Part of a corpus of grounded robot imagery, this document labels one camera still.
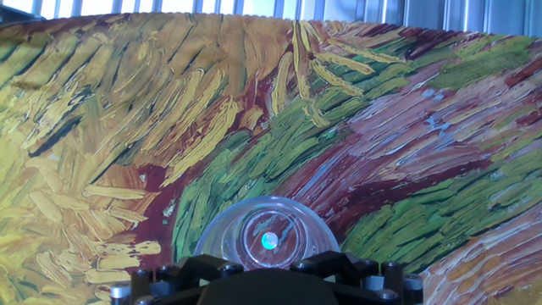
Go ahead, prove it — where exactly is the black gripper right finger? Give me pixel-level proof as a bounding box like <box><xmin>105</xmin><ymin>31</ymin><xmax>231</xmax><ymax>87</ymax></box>
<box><xmin>289</xmin><ymin>250</ymin><xmax>424</xmax><ymax>305</ymax></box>

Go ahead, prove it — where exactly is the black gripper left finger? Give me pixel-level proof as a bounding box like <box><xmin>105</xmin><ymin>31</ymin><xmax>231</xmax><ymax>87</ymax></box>
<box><xmin>108</xmin><ymin>253</ymin><xmax>246</xmax><ymax>305</ymax></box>

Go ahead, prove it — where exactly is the clear glass cup with handle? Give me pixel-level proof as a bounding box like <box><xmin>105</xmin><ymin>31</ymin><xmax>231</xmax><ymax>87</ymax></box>
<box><xmin>192</xmin><ymin>195</ymin><xmax>342</xmax><ymax>273</ymax></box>

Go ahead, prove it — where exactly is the blue yellow painted tablecloth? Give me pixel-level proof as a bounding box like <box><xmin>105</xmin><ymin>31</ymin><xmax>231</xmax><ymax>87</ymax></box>
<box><xmin>0</xmin><ymin>11</ymin><xmax>542</xmax><ymax>305</ymax></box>

